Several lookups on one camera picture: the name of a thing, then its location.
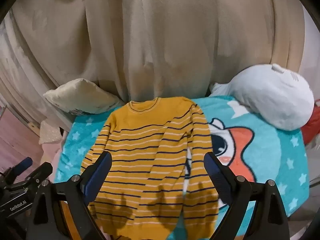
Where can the yellow striped sweater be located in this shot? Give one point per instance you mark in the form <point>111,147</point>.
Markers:
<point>140,142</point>

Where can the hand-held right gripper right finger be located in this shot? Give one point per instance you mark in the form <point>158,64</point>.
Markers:
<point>220,177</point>

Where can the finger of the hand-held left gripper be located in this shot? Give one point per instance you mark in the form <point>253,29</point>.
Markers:
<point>41,173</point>
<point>23,163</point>

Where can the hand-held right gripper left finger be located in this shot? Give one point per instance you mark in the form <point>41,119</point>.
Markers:
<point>98,177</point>

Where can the pink bedding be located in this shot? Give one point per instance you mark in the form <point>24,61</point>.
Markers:
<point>15,135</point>

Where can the teal star printed blanket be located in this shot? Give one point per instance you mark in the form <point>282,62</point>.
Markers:
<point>270,155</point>

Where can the cream pillow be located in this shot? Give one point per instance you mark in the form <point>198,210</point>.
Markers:
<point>80,95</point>

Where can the white plush toy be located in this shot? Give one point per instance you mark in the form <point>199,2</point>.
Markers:
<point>275,100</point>

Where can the beige curtain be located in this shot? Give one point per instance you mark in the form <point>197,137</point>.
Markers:
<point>162,42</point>

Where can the white dotted cloth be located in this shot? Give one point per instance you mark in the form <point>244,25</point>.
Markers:
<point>48,131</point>

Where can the red cloth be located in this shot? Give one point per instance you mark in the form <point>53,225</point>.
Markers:
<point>311,130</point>

